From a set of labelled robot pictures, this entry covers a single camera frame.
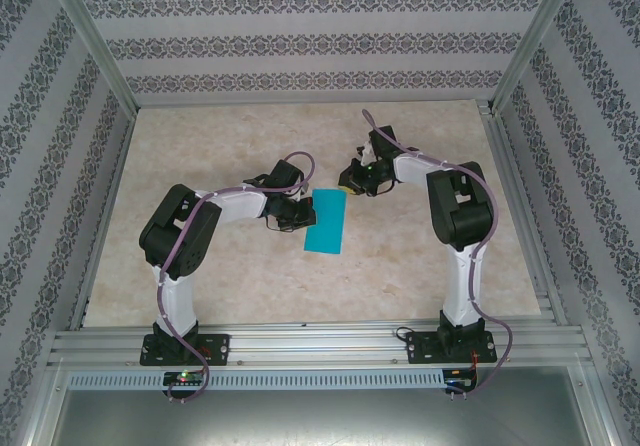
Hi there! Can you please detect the long aluminium mounting rail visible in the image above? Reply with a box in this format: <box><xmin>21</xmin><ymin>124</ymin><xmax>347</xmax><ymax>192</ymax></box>
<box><xmin>47</xmin><ymin>319</ymin><xmax>594</xmax><ymax>367</ymax></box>

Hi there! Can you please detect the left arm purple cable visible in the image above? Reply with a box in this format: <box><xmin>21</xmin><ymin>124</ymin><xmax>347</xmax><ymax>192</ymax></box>
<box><xmin>157</xmin><ymin>151</ymin><xmax>317</xmax><ymax>403</ymax></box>

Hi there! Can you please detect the grey slotted cable duct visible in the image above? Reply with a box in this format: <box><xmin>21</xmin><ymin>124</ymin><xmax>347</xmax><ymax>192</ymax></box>
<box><xmin>67</xmin><ymin>368</ymin><xmax>476</xmax><ymax>390</ymax></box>

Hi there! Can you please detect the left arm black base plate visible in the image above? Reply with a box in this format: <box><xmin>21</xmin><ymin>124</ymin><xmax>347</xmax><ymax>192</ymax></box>
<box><xmin>139</xmin><ymin>333</ymin><xmax>232</xmax><ymax>367</ymax></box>

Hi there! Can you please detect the grey sheet metal panel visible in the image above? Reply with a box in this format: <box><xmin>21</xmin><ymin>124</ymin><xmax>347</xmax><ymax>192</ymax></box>
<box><xmin>29</xmin><ymin>365</ymin><xmax>614</xmax><ymax>446</ymax></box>

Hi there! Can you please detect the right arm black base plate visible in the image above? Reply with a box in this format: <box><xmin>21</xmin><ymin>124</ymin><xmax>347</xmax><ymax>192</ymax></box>
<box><xmin>405</xmin><ymin>329</ymin><xmax>499</xmax><ymax>365</ymax></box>

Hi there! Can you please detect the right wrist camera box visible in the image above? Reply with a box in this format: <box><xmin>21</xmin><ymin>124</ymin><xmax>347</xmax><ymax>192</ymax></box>
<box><xmin>355</xmin><ymin>133</ymin><xmax>377</xmax><ymax>168</ymax></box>

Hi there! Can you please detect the aluminium frame post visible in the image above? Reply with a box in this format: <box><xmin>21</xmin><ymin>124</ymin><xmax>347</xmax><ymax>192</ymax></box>
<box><xmin>42</xmin><ymin>0</ymin><xmax>140</xmax><ymax>113</ymax></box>
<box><xmin>491</xmin><ymin>0</ymin><xmax>586</xmax><ymax>115</ymax></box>

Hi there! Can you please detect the teal square paper sheet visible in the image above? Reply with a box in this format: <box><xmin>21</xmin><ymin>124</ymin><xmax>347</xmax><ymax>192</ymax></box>
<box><xmin>303</xmin><ymin>188</ymin><xmax>348</xmax><ymax>256</ymax></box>

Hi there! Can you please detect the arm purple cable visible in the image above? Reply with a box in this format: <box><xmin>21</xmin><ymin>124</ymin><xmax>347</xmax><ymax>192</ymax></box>
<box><xmin>157</xmin><ymin>151</ymin><xmax>317</xmax><ymax>403</ymax></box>
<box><xmin>360</xmin><ymin>109</ymin><xmax>516</xmax><ymax>400</ymax></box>

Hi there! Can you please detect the aluminium side rail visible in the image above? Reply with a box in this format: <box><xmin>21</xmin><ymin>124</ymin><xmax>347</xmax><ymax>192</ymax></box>
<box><xmin>477</xmin><ymin>100</ymin><xmax>569</xmax><ymax>327</ymax></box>
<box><xmin>69</xmin><ymin>109</ymin><xmax>137</xmax><ymax>330</ymax></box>

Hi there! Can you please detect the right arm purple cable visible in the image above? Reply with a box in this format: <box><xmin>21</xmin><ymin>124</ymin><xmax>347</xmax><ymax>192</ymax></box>
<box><xmin>360</xmin><ymin>109</ymin><xmax>516</xmax><ymax>400</ymax></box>

